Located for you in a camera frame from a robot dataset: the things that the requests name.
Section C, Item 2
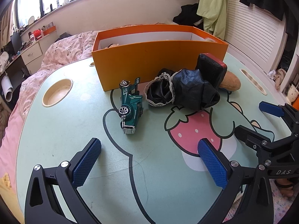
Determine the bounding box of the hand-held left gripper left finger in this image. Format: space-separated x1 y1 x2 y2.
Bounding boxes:
24 138 102 224

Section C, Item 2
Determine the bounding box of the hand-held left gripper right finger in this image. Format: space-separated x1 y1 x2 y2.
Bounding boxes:
197 138 274 224

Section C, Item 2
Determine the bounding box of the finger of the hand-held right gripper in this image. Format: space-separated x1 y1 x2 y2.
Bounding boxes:
259 101 299 131
234 125 272 155

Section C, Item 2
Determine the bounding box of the brown plush toy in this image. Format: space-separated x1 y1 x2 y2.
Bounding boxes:
220 71 241 91

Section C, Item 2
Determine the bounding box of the black and red case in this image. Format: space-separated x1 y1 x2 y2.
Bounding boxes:
195 53 227 90

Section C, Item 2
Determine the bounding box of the green toy car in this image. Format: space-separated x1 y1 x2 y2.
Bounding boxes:
118 77 143 135

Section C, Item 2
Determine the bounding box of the black lace-trimmed cloth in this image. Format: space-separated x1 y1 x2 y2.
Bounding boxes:
172 68 221 111
144 68 178 108

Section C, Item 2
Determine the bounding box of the orange cardboard box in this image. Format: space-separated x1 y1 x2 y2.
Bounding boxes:
92 24 229 91

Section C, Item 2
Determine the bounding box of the green cartoon print desktop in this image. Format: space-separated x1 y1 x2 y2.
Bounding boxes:
15 51 296 224

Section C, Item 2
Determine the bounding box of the person's right hand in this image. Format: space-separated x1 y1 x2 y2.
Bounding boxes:
274 178 295 197

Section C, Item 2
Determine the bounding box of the white patterned mug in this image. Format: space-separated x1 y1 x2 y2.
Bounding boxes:
287 84 299 105

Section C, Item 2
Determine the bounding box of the beige cloth heap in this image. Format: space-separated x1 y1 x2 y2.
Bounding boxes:
274 69 289 90

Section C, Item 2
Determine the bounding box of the speckled rug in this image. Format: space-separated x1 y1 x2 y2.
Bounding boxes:
269 184 299 224

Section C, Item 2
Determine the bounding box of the white paper roll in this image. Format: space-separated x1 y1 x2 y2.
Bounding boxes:
1 75 14 102

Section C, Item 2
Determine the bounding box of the pink floral blanket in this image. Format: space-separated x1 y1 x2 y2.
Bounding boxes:
0 31 103 175

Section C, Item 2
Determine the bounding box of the light green hanging garment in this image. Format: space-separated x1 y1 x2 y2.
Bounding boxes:
197 0 230 40

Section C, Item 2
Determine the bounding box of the white drawer cabinet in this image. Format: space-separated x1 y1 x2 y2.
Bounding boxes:
20 31 58 66

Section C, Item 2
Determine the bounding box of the pile of black clothes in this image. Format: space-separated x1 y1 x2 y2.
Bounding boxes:
173 3 205 26

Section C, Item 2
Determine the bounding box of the black monitor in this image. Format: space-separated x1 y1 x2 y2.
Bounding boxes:
10 31 22 54

